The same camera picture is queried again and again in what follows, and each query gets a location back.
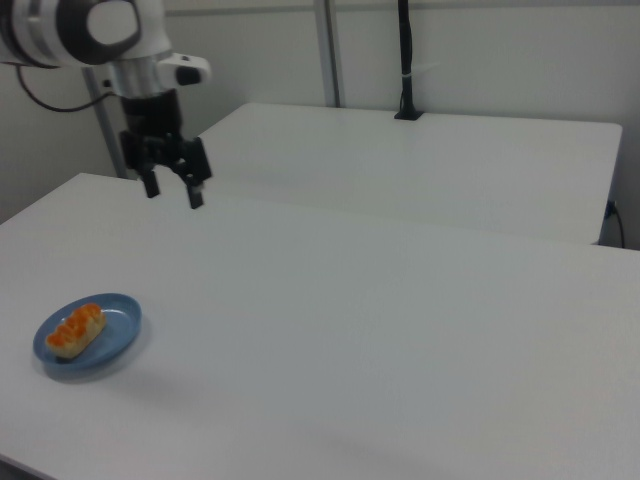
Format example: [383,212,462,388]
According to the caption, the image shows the aluminium frame post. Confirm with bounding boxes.
[313,0,347,108]

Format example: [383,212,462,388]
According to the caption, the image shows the orange glazed bread loaf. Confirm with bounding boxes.
[44,301,108,361]

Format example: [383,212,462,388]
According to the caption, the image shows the black power cable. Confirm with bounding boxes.
[605,198,627,250]

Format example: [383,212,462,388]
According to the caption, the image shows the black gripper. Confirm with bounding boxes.
[118,88,215,211]

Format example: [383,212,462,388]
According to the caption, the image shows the blue plastic plate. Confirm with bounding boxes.
[31,292,145,384]

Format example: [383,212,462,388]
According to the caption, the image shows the white neighbouring table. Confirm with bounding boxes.
[197,102,624,247]

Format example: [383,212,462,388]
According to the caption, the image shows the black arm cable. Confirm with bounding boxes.
[14,63,124,114]

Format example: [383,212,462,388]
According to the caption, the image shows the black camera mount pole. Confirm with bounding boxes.
[393,0,426,123]

